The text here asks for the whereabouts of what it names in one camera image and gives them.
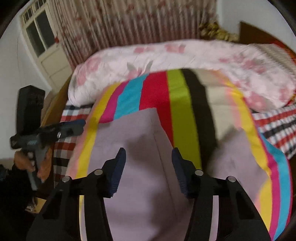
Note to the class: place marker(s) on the rainbow striped blanket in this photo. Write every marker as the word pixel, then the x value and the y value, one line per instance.
pixel 195 108

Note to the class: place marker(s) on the floral pink quilt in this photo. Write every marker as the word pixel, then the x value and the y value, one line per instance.
pixel 264 73

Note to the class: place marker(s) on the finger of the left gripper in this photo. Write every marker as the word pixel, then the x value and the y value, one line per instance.
pixel 55 132

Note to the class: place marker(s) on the white door with window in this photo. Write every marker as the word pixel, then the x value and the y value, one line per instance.
pixel 42 40

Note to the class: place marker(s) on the floral pleated curtain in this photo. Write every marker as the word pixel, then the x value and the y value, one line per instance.
pixel 85 27

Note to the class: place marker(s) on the yellow brown patterned blanket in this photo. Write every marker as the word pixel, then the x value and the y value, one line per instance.
pixel 212 31

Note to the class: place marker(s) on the plaid bed sheet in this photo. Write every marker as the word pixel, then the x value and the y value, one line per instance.
pixel 278 127

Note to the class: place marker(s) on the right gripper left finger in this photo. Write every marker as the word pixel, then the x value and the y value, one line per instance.
pixel 59 216

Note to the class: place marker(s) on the small dark headboard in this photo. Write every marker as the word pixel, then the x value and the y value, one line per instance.
pixel 250 34

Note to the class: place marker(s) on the person's left hand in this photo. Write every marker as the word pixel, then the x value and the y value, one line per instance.
pixel 22 162

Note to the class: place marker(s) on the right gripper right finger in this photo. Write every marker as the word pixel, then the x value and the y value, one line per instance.
pixel 222 209

